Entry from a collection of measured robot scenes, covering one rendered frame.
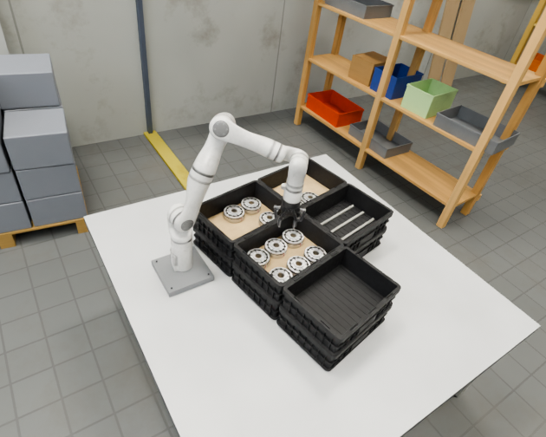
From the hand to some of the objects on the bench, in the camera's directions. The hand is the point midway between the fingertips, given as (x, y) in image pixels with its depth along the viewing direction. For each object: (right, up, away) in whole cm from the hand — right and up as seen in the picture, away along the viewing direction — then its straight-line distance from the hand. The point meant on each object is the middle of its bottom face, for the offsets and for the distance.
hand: (287, 224), depth 173 cm
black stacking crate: (-22, -10, +30) cm, 39 cm away
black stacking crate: (+28, -11, +38) cm, 48 cm away
